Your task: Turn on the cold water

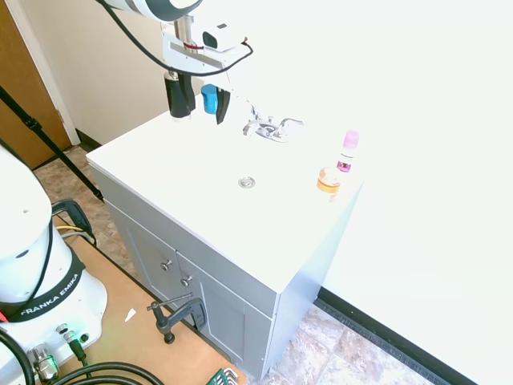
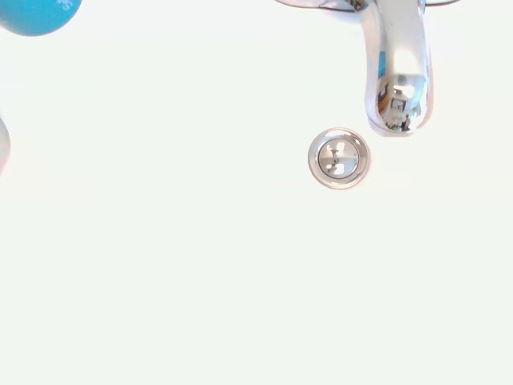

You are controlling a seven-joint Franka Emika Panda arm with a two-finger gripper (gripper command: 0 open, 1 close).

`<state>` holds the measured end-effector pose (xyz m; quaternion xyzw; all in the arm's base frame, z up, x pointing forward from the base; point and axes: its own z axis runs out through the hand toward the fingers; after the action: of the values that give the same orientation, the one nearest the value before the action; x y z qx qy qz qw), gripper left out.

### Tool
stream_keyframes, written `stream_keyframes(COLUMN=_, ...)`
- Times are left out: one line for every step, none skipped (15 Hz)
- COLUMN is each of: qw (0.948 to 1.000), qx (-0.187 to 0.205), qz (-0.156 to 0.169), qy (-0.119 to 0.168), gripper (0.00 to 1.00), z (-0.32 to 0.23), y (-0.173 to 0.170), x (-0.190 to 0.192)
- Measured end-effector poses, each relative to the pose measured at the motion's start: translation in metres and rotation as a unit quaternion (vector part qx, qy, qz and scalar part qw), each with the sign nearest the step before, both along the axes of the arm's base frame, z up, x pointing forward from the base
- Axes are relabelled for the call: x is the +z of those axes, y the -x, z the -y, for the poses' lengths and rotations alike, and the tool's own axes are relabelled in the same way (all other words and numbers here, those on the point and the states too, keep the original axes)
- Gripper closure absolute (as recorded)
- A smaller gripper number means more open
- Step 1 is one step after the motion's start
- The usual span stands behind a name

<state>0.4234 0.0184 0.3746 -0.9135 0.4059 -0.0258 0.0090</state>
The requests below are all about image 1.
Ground purple capped bottle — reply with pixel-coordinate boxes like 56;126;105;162
336;130;361;174

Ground white sink vanity top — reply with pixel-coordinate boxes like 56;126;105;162
85;92;365;294

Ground white door frame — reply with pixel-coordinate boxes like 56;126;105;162
6;0;82;147

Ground brown wooden door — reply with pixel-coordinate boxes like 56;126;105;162
0;0;72;171

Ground thick black base cable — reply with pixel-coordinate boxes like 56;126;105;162
0;328;166;385

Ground blue plastic cup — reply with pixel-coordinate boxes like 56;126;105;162
200;83;220;115

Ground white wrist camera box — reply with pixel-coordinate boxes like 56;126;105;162
201;22;248;54

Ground grey vanity cabinet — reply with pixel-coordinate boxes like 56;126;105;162
88;164;362;382

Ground black C-clamp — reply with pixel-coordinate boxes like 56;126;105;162
146;292;208;345
50;199;98;247

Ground wooden base board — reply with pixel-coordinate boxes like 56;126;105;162
51;215;249;385

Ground green plastic basket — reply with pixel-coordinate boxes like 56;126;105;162
205;366;238;385

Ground black tripod leg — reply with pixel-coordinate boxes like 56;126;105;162
0;85;106;203

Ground chrome faucet spout with base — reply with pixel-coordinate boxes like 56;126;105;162
241;115;289;144

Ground orange round container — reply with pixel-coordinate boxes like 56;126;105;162
316;167;342;194

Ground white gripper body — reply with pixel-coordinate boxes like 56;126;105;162
160;22;226;78

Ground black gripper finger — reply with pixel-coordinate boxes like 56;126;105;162
214;88;233;126
163;71;198;120

